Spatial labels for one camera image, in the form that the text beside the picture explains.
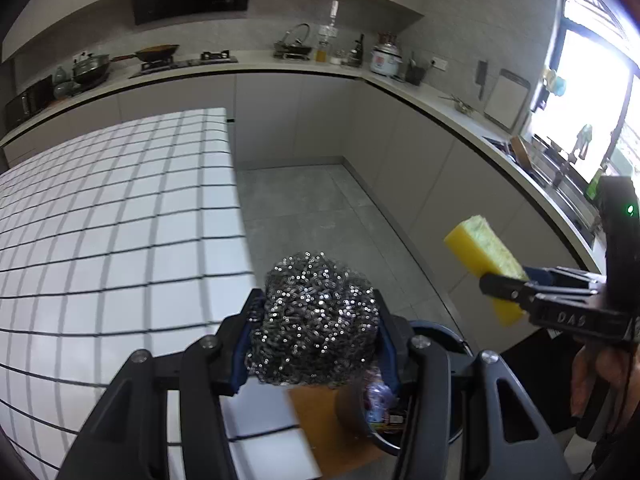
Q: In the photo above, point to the hanging cleaning cloths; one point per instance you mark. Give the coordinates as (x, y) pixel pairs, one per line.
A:
(555, 82)

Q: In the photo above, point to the white rice cooker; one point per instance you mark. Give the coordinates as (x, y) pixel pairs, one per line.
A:
(385, 60)

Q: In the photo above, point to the hanging cleaver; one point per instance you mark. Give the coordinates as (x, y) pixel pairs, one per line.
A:
(481, 77)

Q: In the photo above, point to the yellow sponge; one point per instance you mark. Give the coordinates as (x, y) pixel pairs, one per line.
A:
(480, 250)

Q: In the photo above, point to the person's right forearm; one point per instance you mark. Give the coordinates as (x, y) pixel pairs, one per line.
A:
(620, 455)

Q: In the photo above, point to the black microwave oven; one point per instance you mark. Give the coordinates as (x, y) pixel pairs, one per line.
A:
(27, 102)

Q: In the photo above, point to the beige lower cabinets with counter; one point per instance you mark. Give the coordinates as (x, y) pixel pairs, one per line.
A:
(290, 115)

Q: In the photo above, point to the green ceramic jar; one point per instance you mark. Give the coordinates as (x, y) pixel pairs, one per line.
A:
(62, 85)

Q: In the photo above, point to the black utensil holder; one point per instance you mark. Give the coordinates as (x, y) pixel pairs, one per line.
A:
(415, 76)

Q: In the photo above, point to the black plastic bucket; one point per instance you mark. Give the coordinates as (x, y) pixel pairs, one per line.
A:
(350, 410)

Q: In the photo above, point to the dark glass bottle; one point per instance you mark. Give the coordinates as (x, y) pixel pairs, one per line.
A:
(358, 54)

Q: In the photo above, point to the kitchen window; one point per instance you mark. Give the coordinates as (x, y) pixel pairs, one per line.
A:
(585, 85)

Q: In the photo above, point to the black gas stove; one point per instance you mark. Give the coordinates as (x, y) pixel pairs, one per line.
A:
(210, 58)

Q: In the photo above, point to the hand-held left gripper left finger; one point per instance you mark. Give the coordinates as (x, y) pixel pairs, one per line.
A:
(237, 370)

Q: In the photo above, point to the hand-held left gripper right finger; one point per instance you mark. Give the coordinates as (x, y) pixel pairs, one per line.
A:
(390, 375)

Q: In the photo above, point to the frying pan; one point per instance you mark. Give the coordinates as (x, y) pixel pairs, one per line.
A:
(160, 52)

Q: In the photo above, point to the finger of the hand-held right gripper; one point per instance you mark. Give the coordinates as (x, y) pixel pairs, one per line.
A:
(560, 277)
(505, 290)

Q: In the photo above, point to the person's right hand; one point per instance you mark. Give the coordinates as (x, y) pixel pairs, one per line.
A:
(600, 365)

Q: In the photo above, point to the white cutting board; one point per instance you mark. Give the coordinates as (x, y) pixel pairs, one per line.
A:
(505, 97)

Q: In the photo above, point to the white tiled kitchen island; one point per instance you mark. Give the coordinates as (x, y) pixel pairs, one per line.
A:
(125, 220)

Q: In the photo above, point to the wok with glass lid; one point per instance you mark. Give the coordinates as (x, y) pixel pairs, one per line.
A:
(90, 68)

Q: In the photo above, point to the small dish with greens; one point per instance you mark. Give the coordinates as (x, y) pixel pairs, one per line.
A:
(462, 106)

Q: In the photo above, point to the yellow oil bottle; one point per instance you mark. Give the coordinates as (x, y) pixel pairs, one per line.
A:
(322, 53)

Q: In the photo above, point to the steel wool scrubber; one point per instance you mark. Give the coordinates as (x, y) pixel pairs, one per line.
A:
(315, 320)

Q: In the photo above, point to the metal sink faucet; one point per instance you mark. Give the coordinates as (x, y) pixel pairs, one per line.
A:
(560, 170)

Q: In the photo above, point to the green dish soap bottle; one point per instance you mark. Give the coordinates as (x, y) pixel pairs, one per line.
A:
(596, 186)

